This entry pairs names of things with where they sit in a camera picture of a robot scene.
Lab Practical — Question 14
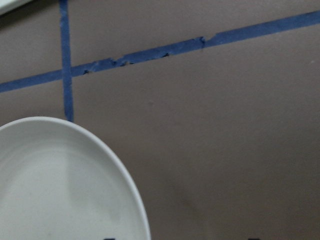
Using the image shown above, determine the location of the white round plate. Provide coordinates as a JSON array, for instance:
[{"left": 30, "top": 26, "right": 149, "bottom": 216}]
[{"left": 0, "top": 116, "right": 151, "bottom": 240}]

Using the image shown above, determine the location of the cream bear tray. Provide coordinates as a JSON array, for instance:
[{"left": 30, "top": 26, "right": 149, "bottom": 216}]
[{"left": 0, "top": 0, "right": 32, "bottom": 16}]

